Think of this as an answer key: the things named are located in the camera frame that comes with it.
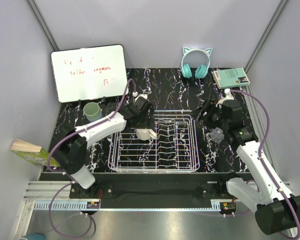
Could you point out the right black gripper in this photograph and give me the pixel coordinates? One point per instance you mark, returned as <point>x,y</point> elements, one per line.
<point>208,106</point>

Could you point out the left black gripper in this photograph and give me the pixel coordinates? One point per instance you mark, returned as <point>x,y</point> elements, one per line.
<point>148,123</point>

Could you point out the white faceted mug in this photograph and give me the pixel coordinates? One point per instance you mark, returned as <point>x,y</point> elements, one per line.
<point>145,134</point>

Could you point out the clear glass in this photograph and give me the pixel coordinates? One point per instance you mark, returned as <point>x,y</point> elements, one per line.
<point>216,135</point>

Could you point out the blue plastic cup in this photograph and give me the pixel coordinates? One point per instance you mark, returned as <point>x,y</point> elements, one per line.
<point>93,118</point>

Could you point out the green plastic cup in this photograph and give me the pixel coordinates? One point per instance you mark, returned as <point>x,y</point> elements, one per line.
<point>92,109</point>

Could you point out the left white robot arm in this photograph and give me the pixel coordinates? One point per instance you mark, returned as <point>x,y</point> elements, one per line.
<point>70,151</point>

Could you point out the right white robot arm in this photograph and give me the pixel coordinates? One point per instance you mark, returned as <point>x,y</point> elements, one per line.
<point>275,207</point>

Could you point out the teal cat-ear headphones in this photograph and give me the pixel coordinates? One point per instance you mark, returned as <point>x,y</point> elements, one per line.
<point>195,58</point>

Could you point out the teal paperback book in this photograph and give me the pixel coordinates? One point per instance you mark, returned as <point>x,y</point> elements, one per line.
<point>230,78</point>

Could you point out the white dry-erase board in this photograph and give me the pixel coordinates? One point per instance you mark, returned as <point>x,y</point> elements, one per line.
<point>89,73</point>

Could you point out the green box with wood top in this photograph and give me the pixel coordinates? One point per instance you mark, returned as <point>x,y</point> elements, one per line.
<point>32,153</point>

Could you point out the blue round object at bottom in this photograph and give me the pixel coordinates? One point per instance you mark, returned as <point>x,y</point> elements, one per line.
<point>33,236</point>

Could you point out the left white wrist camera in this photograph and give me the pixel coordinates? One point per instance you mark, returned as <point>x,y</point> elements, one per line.
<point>137,96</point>

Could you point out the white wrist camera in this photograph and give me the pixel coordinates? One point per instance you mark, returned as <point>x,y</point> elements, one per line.
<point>137,96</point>
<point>228,96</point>

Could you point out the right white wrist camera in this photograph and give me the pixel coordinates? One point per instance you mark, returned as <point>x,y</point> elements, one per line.
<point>228,96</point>

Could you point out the white wire dish rack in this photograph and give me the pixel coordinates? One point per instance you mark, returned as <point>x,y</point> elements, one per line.
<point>174,150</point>

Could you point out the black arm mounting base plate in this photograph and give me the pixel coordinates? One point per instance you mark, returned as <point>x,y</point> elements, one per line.
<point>162,190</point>

